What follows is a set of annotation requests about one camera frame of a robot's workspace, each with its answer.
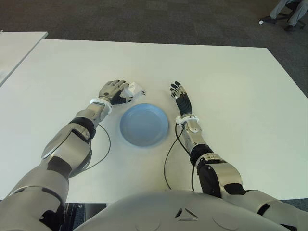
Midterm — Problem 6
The robot right hand black silver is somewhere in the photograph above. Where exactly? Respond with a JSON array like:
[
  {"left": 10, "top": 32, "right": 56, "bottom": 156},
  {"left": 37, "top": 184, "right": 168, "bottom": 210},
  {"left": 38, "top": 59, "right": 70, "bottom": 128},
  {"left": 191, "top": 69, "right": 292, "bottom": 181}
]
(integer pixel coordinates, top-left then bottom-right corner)
[{"left": 169, "top": 81, "right": 193, "bottom": 118}]

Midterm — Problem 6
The robot torso grey shell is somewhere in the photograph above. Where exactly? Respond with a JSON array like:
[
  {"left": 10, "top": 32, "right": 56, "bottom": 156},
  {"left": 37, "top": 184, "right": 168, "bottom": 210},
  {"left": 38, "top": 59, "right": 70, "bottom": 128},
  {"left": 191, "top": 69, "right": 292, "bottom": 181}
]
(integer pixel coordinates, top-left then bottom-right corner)
[{"left": 72, "top": 185, "right": 293, "bottom": 231}]

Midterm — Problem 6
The neighbouring white table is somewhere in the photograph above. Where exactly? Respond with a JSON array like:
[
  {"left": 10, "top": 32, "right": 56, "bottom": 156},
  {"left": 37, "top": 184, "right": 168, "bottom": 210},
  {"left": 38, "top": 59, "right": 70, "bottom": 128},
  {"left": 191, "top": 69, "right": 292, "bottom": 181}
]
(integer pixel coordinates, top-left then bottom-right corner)
[{"left": 0, "top": 31, "right": 48, "bottom": 88}]

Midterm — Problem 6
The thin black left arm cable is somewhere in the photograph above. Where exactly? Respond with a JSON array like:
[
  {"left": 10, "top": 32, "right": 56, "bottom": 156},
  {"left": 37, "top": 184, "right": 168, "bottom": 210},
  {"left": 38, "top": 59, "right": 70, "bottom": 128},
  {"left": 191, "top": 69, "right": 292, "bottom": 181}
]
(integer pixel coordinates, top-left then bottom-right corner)
[{"left": 71, "top": 123, "right": 112, "bottom": 178}]

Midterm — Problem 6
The robot left hand black silver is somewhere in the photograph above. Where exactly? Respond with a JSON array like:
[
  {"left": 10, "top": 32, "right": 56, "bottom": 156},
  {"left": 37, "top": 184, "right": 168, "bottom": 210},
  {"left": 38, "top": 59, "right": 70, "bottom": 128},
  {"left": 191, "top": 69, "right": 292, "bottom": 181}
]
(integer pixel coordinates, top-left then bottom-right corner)
[{"left": 99, "top": 79, "right": 133, "bottom": 106}]

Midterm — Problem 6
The blue plastic plate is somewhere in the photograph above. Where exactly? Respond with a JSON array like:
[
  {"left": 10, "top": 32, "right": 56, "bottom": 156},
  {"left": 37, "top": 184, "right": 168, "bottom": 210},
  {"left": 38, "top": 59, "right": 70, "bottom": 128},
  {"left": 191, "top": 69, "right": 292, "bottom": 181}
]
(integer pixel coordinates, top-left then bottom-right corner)
[{"left": 119, "top": 103, "right": 169, "bottom": 147}]

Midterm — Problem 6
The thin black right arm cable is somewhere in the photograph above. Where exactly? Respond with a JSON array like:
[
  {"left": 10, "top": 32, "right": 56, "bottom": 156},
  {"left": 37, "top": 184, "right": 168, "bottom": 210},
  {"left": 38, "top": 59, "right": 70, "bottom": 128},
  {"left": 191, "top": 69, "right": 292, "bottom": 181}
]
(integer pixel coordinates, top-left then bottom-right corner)
[{"left": 164, "top": 124, "right": 183, "bottom": 190}]

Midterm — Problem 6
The seated person in grey trousers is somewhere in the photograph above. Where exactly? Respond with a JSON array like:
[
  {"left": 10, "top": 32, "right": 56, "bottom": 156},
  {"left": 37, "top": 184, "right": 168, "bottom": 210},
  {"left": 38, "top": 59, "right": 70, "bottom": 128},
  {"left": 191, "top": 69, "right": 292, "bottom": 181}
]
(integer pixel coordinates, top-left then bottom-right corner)
[{"left": 269, "top": 0, "right": 308, "bottom": 31}]

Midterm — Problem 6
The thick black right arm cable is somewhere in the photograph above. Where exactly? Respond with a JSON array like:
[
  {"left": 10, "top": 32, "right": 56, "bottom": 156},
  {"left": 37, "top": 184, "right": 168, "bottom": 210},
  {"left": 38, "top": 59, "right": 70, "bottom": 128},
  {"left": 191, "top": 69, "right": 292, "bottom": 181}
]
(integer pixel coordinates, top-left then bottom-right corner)
[{"left": 176, "top": 125, "right": 195, "bottom": 193}]

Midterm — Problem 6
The white charger block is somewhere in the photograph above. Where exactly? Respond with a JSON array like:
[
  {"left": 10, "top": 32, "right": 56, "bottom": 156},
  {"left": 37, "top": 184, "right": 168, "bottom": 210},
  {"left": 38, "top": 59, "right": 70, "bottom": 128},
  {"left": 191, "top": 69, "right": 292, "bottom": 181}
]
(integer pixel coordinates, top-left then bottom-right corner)
[{"left": 121, "top": 81, "right": 147, "bottom": 100}]

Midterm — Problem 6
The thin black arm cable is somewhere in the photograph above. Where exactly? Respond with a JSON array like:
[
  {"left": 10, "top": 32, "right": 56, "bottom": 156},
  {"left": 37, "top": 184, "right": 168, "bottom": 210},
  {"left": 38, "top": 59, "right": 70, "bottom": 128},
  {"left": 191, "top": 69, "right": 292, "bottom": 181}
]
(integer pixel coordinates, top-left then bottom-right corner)
[
  {"left": 71, "top": 123, "right": 112, "bottom": 178},
  {"left": 164, "top": 124, "right": 183, "bottom": 190}
]

